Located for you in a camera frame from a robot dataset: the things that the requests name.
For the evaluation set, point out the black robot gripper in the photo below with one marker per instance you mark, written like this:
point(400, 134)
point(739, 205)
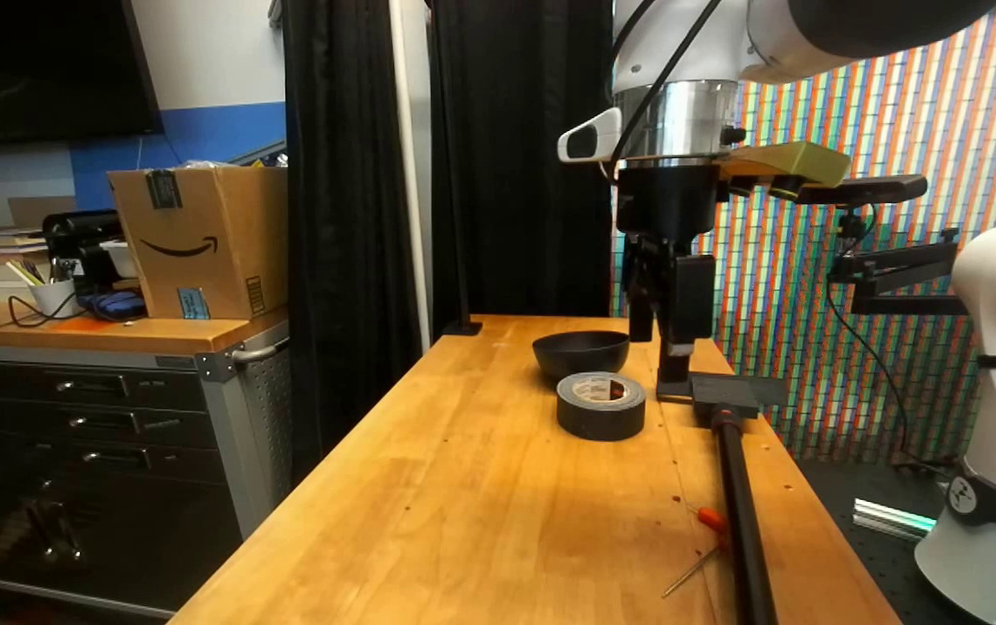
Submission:
point(666, 203)

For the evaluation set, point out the black duct tape roll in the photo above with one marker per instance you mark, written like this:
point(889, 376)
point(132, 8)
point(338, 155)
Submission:
point(600, 404)

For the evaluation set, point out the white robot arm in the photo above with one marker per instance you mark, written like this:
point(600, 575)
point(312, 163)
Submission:
point(674, 80)

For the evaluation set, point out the black bowl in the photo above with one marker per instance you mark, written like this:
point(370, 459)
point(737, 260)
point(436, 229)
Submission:
point(581, 353)

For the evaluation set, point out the black curtain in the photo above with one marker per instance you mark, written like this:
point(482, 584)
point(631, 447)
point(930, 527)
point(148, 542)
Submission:
point(513, 229)

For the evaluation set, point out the cardboard amazon box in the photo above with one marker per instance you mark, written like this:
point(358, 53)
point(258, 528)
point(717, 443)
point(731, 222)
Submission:
point(205, 242)

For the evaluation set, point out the workbench with drawers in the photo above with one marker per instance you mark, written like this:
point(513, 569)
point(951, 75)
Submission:
point(137, 455)

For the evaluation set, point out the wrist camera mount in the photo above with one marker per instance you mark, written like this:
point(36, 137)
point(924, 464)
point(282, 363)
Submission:
point(796, 170)

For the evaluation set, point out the orange handled small tool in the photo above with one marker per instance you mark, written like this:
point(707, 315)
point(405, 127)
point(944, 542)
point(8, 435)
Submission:
point(719, 538)

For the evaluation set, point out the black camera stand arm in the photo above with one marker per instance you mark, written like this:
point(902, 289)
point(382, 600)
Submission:
point(884, 282)

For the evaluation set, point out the dark wall monitor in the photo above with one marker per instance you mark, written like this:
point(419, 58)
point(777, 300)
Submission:
point(75, 71)

